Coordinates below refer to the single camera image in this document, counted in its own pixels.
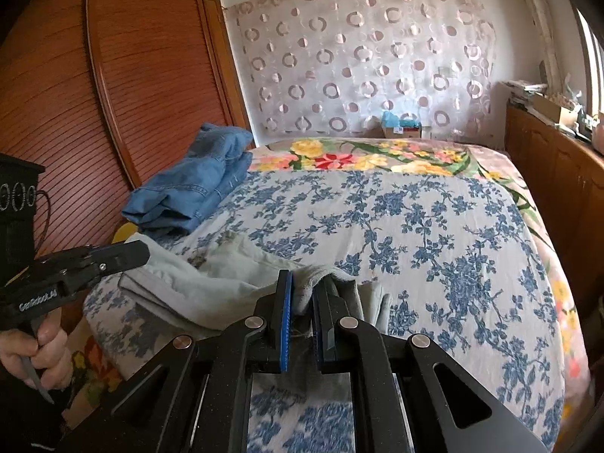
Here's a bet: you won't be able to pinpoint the wooden slatted wardrobe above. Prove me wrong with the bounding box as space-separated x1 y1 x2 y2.
0 0 252 303

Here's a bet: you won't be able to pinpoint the person's left forearm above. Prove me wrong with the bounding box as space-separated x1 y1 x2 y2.
0 373 64 453

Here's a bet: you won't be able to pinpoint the teal plastic bag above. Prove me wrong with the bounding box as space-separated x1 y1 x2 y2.
381 111 421 129

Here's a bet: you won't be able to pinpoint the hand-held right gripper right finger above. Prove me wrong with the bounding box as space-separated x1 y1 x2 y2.
311 283 558 453

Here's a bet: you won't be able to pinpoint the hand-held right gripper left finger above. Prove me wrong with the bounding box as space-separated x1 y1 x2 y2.
61 270 293 453

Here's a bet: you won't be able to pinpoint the stack of papers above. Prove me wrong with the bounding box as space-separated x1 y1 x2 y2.
501 80 548 105

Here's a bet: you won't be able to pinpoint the grey pants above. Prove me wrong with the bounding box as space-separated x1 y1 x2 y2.
118 232 392 341

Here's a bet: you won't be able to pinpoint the sheer ring-patterned curtain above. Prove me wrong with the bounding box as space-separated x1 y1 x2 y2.
224 0 501 140

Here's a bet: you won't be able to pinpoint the white wrapped pipe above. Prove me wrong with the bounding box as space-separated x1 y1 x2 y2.
514 0 563 86

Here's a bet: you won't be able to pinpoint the open cardboard box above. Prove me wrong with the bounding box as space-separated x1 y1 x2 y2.
533 92 582 126

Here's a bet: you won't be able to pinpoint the colourful floral blanket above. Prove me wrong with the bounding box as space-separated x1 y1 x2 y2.
61 136 596 428

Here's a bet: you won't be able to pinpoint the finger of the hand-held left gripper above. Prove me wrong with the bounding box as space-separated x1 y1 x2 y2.
28 239 151 296

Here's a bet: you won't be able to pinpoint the blue floral bed sheet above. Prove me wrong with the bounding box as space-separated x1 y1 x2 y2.
85 167 567 453

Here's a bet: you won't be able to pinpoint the wooden side cabinet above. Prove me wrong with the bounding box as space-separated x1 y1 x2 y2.
505 104 604 322

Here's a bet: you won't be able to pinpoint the small cardboard box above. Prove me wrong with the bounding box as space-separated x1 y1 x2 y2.
381 125 423 139

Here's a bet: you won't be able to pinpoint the blue denim jeans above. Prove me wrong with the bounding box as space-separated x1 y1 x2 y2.
122 123 254 236

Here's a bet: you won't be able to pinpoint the person's left hand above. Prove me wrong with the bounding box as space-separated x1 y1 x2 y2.
0 314 75 391

